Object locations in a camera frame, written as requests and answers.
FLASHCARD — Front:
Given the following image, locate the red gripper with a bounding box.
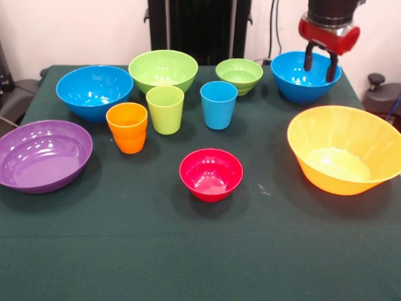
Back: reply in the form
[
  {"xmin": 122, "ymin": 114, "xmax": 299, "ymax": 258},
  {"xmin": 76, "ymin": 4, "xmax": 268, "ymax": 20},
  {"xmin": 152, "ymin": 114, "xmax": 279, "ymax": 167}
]
[{"xmin": 298, "ymin": 12, "xmax": 361, "ymax": 83}]

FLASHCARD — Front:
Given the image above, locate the large yellow-orange bowl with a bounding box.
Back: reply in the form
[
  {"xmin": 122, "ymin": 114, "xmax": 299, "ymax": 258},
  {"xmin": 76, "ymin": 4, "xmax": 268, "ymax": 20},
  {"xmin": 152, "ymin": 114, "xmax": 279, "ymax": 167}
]
[{"xmin": 286, "ymin": 105, "xmax": 401, "ymax": 196}]

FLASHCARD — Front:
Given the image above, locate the small pink-red bowl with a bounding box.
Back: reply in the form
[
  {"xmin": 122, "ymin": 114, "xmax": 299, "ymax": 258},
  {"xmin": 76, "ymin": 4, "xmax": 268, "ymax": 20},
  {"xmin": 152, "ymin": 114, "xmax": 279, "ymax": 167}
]
[{"xmin": 179, "ymin": 148, "xmax": 244, "ymax": 203}]

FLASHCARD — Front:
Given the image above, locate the blue plastic bowl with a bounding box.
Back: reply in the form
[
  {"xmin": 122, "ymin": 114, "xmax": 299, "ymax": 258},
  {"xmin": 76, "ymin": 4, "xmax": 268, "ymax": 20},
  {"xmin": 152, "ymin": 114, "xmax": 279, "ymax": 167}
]
[
  {"xmin": 270, "ymin": 51, "xmax": 342, "ymax": 105},
  {"xmin": 55, "ymin": 65, "xmax": 135, "ymax": 124}
]

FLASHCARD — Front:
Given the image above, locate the dark grey stand foot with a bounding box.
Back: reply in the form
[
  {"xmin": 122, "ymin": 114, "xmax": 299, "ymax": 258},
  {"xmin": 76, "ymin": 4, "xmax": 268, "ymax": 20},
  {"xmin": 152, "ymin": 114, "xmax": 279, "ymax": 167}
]
[
  {"xmin": 362, "ymin": 73, "xmax": 401, "ymax": 115},
  {"xmin": 0, "ymin": 73, "xmax": 48, "ymax": 129}
]

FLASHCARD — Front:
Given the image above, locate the small green bowl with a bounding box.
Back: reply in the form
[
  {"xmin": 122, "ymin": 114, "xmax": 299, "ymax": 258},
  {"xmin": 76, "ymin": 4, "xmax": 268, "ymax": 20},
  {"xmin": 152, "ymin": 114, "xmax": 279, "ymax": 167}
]
[{"xmin": 215, "ymin": 58, "xmax": 264, "ymax": 97}]

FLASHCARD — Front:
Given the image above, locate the blue plastic cup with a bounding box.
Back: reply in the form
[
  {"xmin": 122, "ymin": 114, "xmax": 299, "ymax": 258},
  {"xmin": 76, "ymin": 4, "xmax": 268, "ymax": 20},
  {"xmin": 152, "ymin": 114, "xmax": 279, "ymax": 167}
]
[{"xmin": 199, "ymin": 80, "xmax": 239, "ymax": 130}]

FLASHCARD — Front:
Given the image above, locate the large green bowl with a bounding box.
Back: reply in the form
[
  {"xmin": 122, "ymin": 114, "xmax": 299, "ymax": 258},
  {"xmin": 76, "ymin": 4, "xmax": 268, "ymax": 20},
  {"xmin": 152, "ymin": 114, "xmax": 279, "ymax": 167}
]
[{"xmin": 128, "ymin": 49, "xmax": 199, "ymax": 95}]

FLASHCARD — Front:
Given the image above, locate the green plastic cup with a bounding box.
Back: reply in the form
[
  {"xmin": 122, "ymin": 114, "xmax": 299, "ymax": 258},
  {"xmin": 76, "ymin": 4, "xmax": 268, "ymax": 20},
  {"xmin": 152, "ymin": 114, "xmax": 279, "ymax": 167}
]
[{"xmin": 145, "ymin": 85, "xmax": 185, "ymax": 136}]

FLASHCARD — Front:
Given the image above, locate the orange plastic cup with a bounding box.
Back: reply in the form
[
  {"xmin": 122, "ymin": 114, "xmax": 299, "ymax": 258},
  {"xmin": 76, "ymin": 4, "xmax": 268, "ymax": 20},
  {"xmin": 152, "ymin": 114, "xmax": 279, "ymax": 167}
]
[{"xmin": 105, "ymin": 102, "xmax": 148, "ymax": 155}]

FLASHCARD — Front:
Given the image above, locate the dark green tablecloth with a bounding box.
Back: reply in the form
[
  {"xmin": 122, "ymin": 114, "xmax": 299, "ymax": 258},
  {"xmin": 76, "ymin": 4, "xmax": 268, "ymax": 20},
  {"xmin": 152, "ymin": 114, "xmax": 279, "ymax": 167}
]
[{"xmin": 0, "ymin": 64, "xmax": 401, "ymax": 301}]

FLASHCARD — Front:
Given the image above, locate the purple shallow bowl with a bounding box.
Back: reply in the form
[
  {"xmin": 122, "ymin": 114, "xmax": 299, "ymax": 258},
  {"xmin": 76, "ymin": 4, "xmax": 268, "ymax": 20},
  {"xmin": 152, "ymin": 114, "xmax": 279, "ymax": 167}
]
[{"xmin": 0, "ymin": 119, "xmax": 94, "ymax": 194}]

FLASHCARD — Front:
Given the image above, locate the black wall cable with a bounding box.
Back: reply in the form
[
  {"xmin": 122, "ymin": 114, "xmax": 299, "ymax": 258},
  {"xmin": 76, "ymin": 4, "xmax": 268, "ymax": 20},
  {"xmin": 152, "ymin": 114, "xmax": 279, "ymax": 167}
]
[{"xmin": 268, "ymin": 0, "xmax": 283, "ymax": 55}]

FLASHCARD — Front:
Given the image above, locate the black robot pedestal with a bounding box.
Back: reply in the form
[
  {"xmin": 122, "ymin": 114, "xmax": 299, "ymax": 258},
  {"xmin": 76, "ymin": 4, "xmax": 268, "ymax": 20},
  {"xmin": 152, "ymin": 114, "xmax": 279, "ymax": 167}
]
[{"xmin": 143, "ymin": 0, "xmax": 252, "ymax": 66}]

